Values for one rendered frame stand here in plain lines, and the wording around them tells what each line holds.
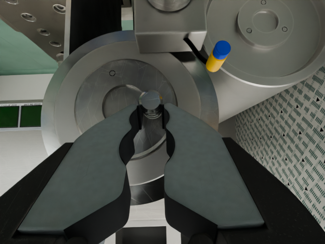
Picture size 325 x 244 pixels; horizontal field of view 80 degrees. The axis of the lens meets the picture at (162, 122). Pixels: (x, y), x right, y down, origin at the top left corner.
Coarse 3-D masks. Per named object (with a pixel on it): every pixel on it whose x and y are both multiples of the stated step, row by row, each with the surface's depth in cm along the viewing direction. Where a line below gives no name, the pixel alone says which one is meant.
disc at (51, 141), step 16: (112, 32) 17; (128, 32) 17; (80, 48) 17; (64, 64) 17; (192, 64) 17; (208, 80) 16; (48, 96) 16; (208, 96) 16; (48, 112) 16; (208, 112) 16; (48, 128) 16; (48, 144) 16; (144, 192) 15; (160, 192) 15
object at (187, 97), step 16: (96, 48) 16; (112, 48) 16; (128, 48) 16; (80, 64) 16; (96, 64) 16; (160, 64) 16; (176, 64) 16; (64, 80) 16; (80, 80) 16; (176, 80) 15; (192, 80) 15; (64, 96) 15; (176, 96) 15; (192, 96) 15; (64, 112) 15; (192, 112) 15; (64, 128) 15; (144, 160) 15; (160, 160) 15; (128, 176) 14; (144, 176) 14; (160, 176) 14
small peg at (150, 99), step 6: (150, 90) 12; (144, 96) 11; (150, 96) 11; (156, 96) 11; (144, 102) 11; (150, 102) 11; (156, 102) 11; (144, 108) 11; (150, 108) 11; (156, 108) 11; (150, 114) 12; (156, 114) 12
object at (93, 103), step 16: (112, 64) 15; (128, 64) 15; (144, 64) 15; (96, 80) 14; (112, 80) 14; (128, 80) 14; (144, 80) 14; (160, 80) 14; (80, 96) 14; (96, 96) 14; (112, 96) 15; (128, 96) 14; (80, 112) 14; (96, 112) 14; (112, 112) 14; (80, 128) 14; (144, 128) 14; (160, 128) 14; (144, 144) 14; (160, 144) 15
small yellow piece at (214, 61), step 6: (186, 42) 14; (222, 42) 10; (192, 48) 13; (216, 48) 10; (222, 48) 10; (228, 48) 10; (198, 54) 13; (210, 54) 11; (216, 54) 10; (222, 54) 10; (204, 60) 13; (210, 60) 11; (216, 60) 11; (222, 60) 11; (210, 66) 12; (216, 66) 11
